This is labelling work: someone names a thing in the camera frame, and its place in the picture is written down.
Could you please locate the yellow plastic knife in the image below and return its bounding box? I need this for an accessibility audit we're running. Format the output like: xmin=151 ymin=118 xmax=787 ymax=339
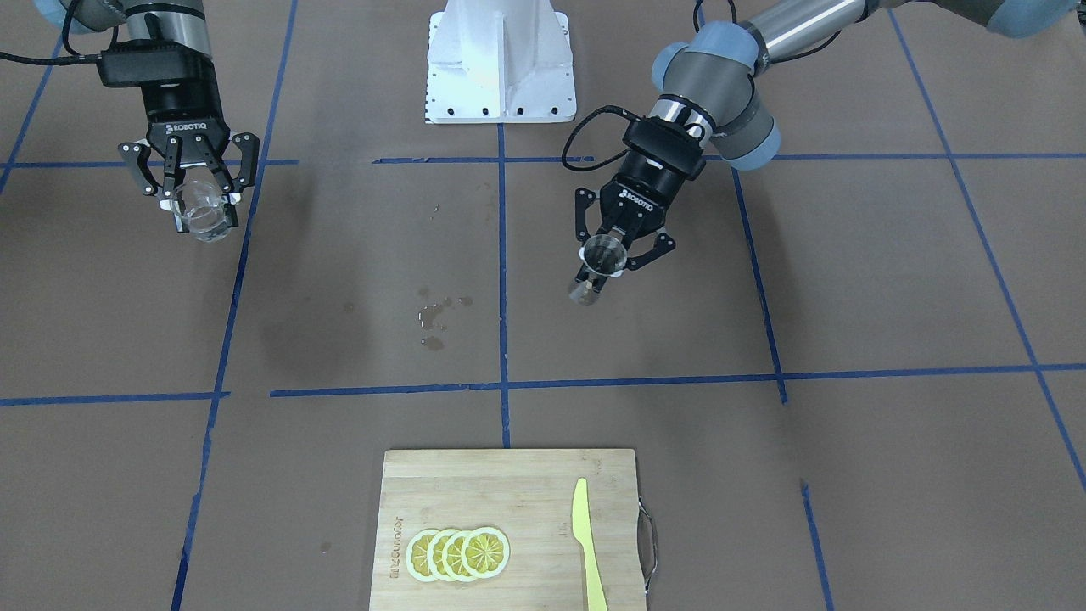
xmin=571 ymin=478 xmax=608 ymax=610

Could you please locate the bamboo cutting board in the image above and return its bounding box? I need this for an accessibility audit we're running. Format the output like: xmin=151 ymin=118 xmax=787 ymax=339
xmin=368 ymin=449 xmax=647 ymax=610

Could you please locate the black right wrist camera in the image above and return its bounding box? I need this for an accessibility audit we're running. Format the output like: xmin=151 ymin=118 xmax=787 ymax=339
xmin=94 ymin=39 xmax=214 ymax=88

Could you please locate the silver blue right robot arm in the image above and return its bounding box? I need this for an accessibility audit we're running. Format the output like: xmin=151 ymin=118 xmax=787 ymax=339
xmin=36 ymin=1 xmax=260 ymax=241

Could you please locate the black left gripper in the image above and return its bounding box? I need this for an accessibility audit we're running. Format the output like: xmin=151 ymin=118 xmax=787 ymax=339
xmin=574 ymin=161 xmax=690 ymax=271

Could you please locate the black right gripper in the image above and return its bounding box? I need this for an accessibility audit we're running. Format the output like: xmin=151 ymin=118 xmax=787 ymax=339
xmin=117 ymin=81 xmax=261 ymax=233

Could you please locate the brown paper table cover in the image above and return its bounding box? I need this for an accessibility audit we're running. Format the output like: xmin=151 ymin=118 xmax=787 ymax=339
xmin=3 ymin=1 xmax=1083 ymax=610

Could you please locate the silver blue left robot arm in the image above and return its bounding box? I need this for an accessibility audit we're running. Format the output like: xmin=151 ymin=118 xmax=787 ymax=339
xmin=574 ymin=1 xmax=898 ymax=287

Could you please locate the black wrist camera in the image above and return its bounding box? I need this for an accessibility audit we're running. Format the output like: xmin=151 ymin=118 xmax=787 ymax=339
xmin=94 ymin=39 xmax=214 ymax=88
xmin=622 ymin=117 xmax=705 ymax=181

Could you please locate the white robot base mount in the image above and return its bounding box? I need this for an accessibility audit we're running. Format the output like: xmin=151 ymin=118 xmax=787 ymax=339
xmin=424 ymin=1 xmax=578 ymax=125

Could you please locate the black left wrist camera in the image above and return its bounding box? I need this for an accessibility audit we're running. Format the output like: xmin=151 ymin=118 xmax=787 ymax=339
xmin=622 ymin=117 xmax=705 ymax=181

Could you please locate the steel double jigger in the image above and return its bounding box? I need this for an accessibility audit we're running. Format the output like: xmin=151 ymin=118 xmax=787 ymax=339
xmin=568 ymin=233 xmax=628 ymax=306

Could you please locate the clear glass cup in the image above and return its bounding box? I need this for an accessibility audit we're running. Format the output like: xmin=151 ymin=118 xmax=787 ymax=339
xmin=171 ymin=179 xmax=238 ymax=243

